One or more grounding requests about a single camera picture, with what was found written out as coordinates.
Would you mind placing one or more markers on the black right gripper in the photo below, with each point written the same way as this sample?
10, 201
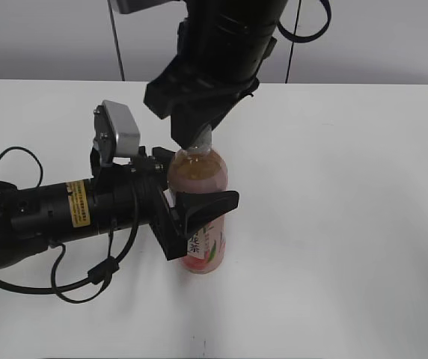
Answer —
215, 68

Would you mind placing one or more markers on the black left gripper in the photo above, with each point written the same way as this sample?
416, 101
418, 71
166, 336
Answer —
133, 195

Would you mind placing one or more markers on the peach oolong tea bottle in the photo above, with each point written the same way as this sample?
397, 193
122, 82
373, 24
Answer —
199, 173

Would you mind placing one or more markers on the white bottle cap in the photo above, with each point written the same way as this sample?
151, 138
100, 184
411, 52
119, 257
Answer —
203, 144

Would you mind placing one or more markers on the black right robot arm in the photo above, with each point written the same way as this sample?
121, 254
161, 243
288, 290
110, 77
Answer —
240, 11

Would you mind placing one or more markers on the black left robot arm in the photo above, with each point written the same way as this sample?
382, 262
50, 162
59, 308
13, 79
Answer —
33, 219

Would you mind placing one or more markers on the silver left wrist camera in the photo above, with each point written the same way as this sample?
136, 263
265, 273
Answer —
116, 132

